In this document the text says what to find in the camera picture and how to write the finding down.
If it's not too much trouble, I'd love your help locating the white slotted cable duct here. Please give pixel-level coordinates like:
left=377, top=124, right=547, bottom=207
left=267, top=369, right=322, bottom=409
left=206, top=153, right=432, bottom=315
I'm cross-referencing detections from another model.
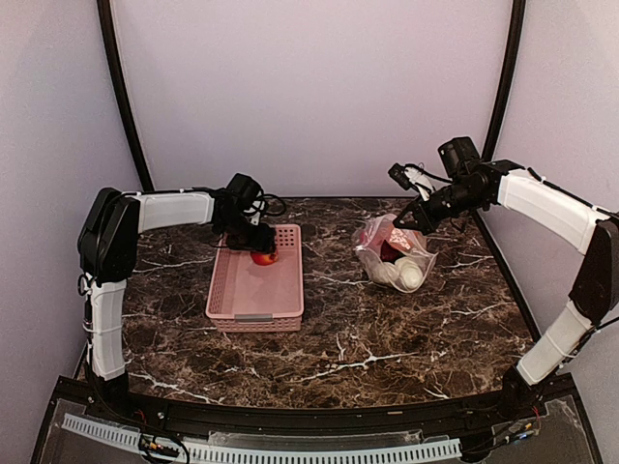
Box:
left=61, top=413, right=462, bottom=463

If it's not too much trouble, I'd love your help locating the white wrinkled radish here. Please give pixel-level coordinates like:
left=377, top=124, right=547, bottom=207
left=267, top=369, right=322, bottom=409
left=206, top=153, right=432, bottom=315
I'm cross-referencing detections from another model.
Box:
left=367, top=261, right=400, bottom=285

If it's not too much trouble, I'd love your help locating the clear zip top bag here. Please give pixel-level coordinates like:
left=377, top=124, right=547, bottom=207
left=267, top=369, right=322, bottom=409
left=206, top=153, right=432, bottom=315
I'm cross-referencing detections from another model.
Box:
left=352, top=214, right=437, bottom=294

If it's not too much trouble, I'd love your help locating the black front rail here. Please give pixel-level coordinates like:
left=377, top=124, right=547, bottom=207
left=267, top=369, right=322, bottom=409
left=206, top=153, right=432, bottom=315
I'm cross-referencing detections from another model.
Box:
left=57, top=386, right=576, bottom=441

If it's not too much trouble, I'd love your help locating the pale green radish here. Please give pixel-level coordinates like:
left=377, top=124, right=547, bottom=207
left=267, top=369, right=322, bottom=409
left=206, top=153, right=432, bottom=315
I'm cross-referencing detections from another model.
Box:
left=395, top=257, right=424, bottom=291

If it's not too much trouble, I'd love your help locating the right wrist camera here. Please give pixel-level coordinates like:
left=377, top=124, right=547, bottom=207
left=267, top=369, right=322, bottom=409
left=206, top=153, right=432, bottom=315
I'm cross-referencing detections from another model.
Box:
left=388, top=163, right=435, bottom=201

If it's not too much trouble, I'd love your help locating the black frame post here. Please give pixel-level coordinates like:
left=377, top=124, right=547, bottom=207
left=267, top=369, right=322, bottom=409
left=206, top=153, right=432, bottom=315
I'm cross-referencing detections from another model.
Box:
left=96, top=0, right=155, bottom=191
left=482, top=0, right=527, bottom=161

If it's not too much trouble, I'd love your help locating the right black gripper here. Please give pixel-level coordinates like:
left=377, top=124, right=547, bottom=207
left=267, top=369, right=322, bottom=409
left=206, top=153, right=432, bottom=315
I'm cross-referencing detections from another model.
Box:
left=394, top=179, right=486, bottom=234

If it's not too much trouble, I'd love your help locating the dark red apple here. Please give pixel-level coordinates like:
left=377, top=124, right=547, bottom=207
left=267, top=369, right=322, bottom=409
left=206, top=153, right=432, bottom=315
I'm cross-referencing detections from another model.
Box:
left=380, top=242, right=403, bottom=263

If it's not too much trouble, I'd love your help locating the red pomegranate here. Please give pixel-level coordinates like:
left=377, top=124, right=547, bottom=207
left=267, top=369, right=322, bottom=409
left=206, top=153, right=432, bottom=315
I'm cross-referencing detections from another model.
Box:
left=250, top=251, right=279, bottom=266

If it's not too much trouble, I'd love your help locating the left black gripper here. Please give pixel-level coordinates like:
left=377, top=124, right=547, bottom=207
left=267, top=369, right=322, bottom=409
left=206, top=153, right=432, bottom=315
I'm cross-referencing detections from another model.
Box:
left=219, top=213, right=276, bottom=253

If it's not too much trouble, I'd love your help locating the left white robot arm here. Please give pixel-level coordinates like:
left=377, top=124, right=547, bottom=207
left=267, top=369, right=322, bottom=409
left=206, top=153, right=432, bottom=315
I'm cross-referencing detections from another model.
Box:
left=77, top=173, right=276, bottom=382

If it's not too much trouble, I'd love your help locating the orange fruit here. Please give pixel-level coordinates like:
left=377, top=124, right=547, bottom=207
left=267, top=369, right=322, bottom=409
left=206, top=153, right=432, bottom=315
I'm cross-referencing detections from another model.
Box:
left=387, top=227, right=419, bottom=253

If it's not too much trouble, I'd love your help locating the pink perforated plastic basket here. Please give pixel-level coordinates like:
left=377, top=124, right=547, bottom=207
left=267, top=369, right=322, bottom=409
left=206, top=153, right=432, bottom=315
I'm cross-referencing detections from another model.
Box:
left=206, top=224, right=304, bottom=333

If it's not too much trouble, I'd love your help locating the left black frame post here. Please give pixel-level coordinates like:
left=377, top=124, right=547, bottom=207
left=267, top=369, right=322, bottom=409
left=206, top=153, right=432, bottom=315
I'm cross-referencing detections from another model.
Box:
left=96, top=0, right=155, bottom=191

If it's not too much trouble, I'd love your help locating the right black frame post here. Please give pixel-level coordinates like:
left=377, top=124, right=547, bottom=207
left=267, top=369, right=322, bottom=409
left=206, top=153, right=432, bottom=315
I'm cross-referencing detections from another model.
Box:
left=482, top=0, right=527, bottom=161

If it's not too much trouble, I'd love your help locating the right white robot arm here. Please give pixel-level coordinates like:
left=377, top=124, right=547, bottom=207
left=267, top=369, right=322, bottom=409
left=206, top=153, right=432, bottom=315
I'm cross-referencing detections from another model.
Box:
left=390, top=137, right=618, bottom=420

